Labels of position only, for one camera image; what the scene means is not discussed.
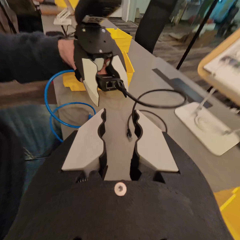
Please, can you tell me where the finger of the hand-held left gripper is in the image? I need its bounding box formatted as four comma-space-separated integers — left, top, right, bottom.
106, 55, 129, 91
81, 58, 100, 107

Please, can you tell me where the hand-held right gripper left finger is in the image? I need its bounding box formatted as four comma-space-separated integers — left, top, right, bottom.
61, 108, 108, 180

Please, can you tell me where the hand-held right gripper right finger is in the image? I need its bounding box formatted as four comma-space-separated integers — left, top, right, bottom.
129, 110, 179, 181

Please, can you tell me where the black network adapter box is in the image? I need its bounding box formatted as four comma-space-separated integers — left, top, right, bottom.
96, 74, 123, 92

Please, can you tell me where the black ethernet cable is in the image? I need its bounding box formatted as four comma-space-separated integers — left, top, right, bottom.
116, 80, 187, 142

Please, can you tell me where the yellow plastic bin with cables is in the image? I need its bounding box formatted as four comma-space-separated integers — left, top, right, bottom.
62, 28, 135, 92

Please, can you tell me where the blue ethernet cable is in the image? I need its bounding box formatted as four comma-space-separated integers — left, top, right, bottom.
44, 69, 96, 143

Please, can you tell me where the person's left forearm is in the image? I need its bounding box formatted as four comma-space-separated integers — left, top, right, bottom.
0, 31, 64, 83

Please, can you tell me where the person's left hand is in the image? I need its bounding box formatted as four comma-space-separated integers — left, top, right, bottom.
58, 39, 76, 71

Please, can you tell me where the white folding stand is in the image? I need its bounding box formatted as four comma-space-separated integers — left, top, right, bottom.
174, 88, 240, 156
53, 7, 72, 26

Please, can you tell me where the person's jeans leg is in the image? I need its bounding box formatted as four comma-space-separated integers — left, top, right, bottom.
0, 104, 63, 188

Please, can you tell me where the person's dark jacket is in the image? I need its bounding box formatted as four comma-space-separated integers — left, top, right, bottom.
0, 120, 26, 240

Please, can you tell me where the black pole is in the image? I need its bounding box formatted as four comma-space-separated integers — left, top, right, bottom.
176, 0, 219, 70

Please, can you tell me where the wooden board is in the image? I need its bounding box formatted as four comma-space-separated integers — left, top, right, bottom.
198, 28, 240, 106

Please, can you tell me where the empty yellow plastic bin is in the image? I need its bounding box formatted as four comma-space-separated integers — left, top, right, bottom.
214, 186, 240, 240

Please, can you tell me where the white instruction sign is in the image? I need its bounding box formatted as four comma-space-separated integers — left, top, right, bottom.
203, 38, 240, 90

